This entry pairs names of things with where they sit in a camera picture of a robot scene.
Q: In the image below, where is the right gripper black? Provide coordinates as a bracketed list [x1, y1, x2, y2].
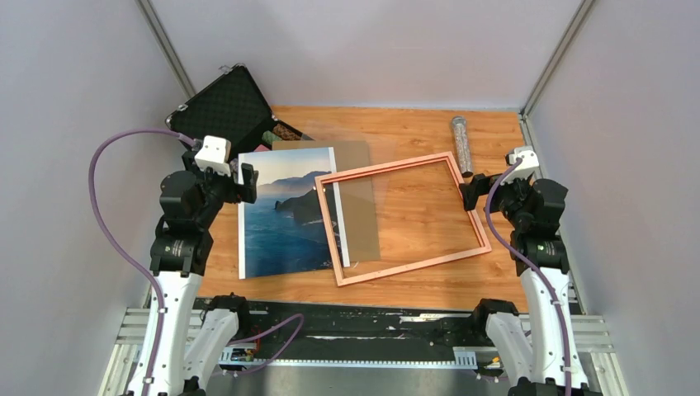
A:
[458, 167, 530, 229]

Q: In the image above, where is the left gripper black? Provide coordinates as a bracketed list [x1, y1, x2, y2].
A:
[182, 151, 258, 228]

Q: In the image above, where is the pink wooden picture frame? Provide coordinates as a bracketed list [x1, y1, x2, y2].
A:
[315, 152, 492, 287]

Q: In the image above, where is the clear acrylic sheet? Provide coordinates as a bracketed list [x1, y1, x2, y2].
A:
[287, 108, 451, 233]

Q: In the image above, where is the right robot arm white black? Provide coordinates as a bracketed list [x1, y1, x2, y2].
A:
[459, 174, 597, 395]

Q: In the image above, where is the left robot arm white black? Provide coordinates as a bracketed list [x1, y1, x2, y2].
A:
[124, 153, 258, 395]

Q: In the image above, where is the seascape photo print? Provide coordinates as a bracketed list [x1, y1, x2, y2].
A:
[238, 147, 337, 280]

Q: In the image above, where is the black foam-lined case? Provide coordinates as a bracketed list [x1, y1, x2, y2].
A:
[165, 64, 311, 154]

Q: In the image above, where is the glitter-filled clear tube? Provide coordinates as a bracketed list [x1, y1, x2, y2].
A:
[451, 115, 474, 177]

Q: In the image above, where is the brown backing board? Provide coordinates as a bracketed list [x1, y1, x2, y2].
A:
[272, 140, 381, 262]

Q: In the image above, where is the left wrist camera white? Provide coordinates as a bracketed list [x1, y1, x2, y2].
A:
[195, 135, 231, 177]

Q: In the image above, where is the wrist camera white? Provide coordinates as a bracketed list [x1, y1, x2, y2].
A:
[503, 145, 539, 184]
[195, 135, 231, 177]

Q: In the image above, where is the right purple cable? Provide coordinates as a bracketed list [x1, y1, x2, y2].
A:
[484, 157, 573, 396]

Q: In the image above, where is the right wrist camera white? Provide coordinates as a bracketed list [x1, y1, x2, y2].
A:
[503, 145, 539, 184]

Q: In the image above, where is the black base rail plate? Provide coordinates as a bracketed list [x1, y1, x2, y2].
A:
[234, 300, 494, 362]

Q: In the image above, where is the aluminium frame rail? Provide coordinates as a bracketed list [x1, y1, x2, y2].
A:
[98, 302, 631, 395]

